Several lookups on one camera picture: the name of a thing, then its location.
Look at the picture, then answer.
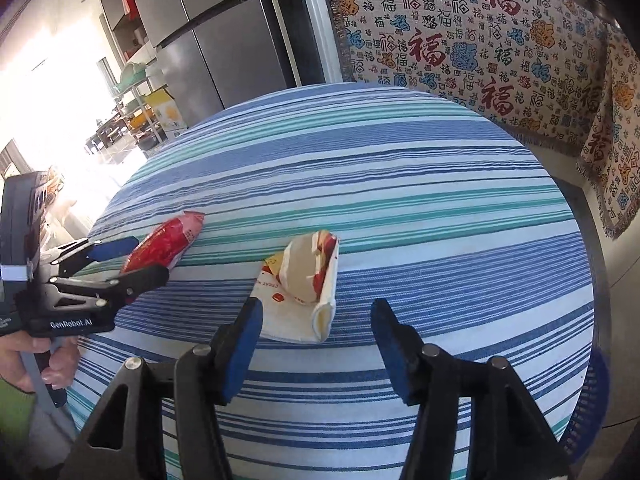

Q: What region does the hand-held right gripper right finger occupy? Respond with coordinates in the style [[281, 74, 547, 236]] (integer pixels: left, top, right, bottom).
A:
[[371, 299, 571, 480]]

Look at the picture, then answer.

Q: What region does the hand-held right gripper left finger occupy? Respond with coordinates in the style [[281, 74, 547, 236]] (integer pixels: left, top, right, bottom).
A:
[[57, 299, 264, 480]]

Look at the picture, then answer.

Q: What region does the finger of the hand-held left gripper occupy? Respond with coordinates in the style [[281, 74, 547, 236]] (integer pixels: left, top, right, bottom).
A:
[[42, 236, 140, 278], [47, 265, 170, 311]]

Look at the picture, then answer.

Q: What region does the red snack packet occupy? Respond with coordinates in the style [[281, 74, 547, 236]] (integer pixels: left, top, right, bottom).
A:
[[120, 211, 206, 275]]

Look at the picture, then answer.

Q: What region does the white red paper fries box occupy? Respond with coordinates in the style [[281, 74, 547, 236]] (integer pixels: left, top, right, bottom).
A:
[[250, 230, 341, 345]]

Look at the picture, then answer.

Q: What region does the blue plastic basket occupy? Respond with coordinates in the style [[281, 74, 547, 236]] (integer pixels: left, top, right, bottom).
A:
[[562, 347, 612, 466]]

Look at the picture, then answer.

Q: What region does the person's left hand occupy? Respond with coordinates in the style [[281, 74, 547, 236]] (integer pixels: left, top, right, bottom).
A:
[[0, 332, 83, 393]]

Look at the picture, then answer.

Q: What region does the dark wooden furniture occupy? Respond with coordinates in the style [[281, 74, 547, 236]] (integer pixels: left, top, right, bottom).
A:
[[85, 120, 126, 156]]

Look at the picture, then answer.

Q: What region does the yellow cardboard box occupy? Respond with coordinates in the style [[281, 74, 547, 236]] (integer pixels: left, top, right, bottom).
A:
[[145, 87, 188, 141]]

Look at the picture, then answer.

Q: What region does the blue striped tablecloth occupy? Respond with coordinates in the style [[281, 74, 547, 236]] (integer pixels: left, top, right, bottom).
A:
[[65, 84, 596, 480]]

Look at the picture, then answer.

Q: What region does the metal shelf rack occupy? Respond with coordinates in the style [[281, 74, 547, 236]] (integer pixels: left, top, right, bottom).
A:
[[112, 60, 161, 151]]

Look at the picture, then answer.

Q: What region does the grey steel refrigerator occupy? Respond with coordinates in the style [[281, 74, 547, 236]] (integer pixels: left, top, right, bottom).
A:
[[120, 0, 301, 111]]

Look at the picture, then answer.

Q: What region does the small printed blanket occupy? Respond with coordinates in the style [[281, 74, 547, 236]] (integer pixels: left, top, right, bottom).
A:
[[575, 25, 640, 238]]

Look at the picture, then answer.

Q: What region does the large printed blanket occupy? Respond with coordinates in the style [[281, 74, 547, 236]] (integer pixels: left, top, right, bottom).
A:
[[316, 0, 613, 158]]

